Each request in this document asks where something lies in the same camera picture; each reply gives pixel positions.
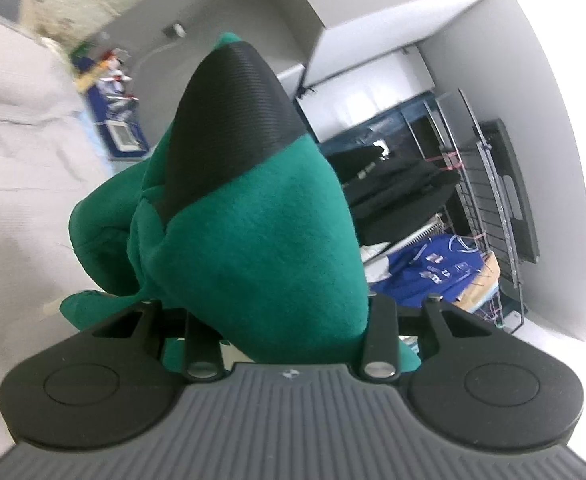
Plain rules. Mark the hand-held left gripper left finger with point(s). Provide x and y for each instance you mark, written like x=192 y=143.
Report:
x=200 y=355

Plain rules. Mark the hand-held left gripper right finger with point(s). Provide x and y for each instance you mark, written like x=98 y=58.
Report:
x=380 y=340

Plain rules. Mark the green hoodie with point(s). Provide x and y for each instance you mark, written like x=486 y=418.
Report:
x=273 y=240

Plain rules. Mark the black clothes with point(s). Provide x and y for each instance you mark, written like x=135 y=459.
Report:
x=393 y=190

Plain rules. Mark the metal clothes rack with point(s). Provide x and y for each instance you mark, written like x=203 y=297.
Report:
x=493 y=200

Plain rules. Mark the blue jersey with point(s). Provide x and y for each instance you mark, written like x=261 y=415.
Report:
x=433 y=270

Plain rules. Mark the tan cardboard box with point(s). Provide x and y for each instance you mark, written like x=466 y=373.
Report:
x=473 y=300

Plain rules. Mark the small white device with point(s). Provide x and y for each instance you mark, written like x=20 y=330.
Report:
x=123 y=135

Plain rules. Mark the grey bed cover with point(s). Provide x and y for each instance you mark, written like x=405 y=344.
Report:
x=18 y=160

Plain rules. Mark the wall charger plug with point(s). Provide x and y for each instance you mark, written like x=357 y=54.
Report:
x=174 y=30

